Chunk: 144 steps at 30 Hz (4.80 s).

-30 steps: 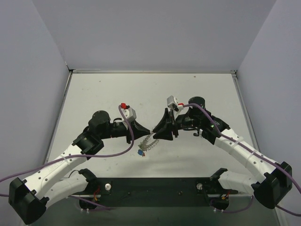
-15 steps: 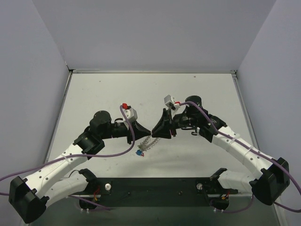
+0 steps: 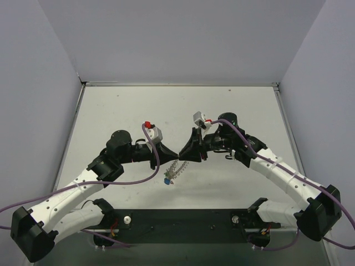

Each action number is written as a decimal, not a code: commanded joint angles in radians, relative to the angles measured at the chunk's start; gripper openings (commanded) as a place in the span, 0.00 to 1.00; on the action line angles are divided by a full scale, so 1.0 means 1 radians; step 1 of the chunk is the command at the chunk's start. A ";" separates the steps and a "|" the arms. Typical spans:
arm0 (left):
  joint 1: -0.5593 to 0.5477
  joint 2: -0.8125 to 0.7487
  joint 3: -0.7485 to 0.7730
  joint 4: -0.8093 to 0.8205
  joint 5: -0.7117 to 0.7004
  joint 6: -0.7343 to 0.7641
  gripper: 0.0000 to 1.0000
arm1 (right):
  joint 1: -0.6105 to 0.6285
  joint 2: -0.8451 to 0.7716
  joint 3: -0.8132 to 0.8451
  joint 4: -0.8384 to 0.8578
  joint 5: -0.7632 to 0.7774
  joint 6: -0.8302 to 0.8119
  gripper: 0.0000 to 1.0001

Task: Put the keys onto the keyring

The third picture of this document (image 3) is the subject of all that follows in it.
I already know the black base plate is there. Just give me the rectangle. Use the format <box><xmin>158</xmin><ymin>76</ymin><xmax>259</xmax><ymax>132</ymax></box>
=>
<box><xmin>80</xmin><ymin>208</ymin><xmax>281</xmax><ymax>244</ymax></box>

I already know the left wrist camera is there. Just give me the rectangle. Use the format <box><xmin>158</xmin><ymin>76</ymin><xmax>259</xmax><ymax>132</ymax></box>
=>
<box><xmin>143</xmin><ymin>121</ymin><xmax>163</xmax><ymax>145</ymax></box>

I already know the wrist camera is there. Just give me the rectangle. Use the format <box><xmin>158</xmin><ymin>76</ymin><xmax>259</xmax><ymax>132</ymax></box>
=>
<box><xmin>193</xmin><ymin>111</ymin><xmax>212</xmax><ymax>133</ymax></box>
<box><xmin>143</xmin><ymin>121</ymin><xmax>163</xmax><ymax>145</ymax></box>

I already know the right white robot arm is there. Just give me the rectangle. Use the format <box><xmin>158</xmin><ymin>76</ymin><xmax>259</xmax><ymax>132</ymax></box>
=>
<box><xmin>179</xmin><ymin>111</ymin><xmax>342</xmax><ymax>242</ymax></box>

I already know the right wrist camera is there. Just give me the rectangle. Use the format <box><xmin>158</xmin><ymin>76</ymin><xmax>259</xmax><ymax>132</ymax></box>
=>
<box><xmin>193</xmin><ymin>111</ymin><xmax>212</xmax><ymax>133</ymax></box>

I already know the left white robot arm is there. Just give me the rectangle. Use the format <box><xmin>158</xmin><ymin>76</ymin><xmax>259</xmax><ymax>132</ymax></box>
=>
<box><xmin>11</xmin><ymin>128</ymin><xmax>178</xmax><ymax>263</ymax></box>

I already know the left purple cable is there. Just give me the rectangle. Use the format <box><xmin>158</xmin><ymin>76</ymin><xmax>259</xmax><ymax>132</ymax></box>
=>
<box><xmin>0</xmin><ymin>123</ymin><xmax>160</xmax><ymax>231</ymax></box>

